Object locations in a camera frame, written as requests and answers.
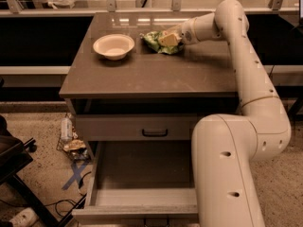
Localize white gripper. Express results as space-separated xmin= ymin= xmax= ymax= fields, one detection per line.
xmin=158 ymin=19 xmax=198 ymax=46

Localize green jalapeno chip bag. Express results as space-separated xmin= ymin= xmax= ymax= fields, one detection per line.
xmin=140 ymin=31 xmax=184 ymax=55

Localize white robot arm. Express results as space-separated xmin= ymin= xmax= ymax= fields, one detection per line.
xmin=158 ymin=0 xmax=291 ymax=227

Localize grey drawer cabinet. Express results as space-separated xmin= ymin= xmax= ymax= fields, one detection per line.
xmin=60 ymin=12 xmax=239 ymax=154

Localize upper grey drawer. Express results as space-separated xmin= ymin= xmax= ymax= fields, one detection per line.
xmin=75 ymin=114 xmax=199 ymax=141

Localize open lower grey drawer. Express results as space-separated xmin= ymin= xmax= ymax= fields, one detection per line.
xmin=73 ymin=141 xmax=198 ymax=225

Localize white paper bowl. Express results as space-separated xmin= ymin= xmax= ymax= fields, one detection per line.
xmin=93 ymin=34 xmax=134 ymax=61

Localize white plastic bottle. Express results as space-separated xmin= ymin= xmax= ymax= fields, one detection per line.
xmin=61 ymin=117 xmax=72 ymax=142

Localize black office chair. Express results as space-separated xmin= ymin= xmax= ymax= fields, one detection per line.
xmin=0 ymin=116 xmax=59 ymax=227

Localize white power strip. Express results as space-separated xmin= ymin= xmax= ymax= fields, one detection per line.
xmin=9 ymin=207 xmax=39 ymax=227

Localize black drawer handle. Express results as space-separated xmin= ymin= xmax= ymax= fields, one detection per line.
xmin=141 ymin=129 xmax=169 ymax=137

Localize black floor cable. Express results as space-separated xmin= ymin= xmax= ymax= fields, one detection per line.
xmin=0 ymin=171 xmax=93 ymax=219

